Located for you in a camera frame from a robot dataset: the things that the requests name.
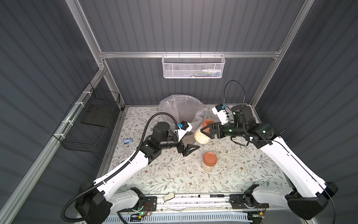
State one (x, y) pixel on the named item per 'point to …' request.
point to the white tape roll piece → (168, 196)
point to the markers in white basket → (206, 73)
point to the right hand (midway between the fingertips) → (208, 129)
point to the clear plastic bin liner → (184, 108)
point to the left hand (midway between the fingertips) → (196, 141)
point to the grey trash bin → (183, 108)
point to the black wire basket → (86, 127)
